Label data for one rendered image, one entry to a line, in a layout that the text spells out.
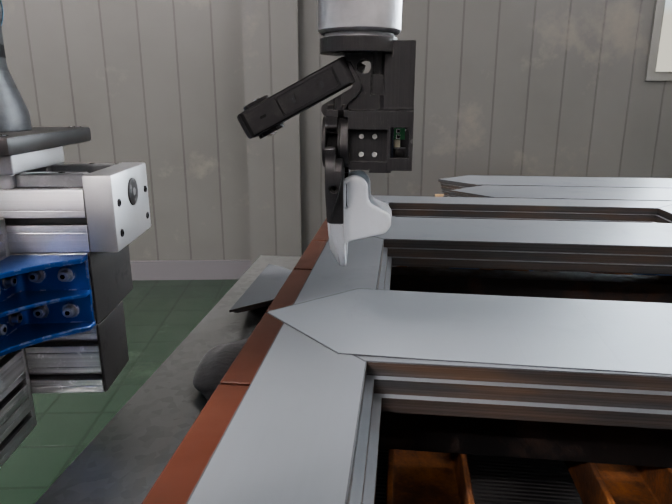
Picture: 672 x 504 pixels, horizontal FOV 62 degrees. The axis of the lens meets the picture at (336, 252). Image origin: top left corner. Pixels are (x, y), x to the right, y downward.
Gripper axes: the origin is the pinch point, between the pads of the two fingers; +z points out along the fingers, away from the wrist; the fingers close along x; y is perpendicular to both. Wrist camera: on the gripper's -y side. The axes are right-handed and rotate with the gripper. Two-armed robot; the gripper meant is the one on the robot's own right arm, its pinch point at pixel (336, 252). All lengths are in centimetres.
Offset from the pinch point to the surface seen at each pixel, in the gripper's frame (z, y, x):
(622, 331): 7.2, 28.3, 0.1
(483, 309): 7.2, 15.5, 4.6
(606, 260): 10, 38, 35
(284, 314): 7.1, -5.5, 0.5
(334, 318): 7.1, -0.1, 0.0
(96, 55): -37, -164, 259
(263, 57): -36, -70, 265
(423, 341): 7.2, 8.8, -4.5
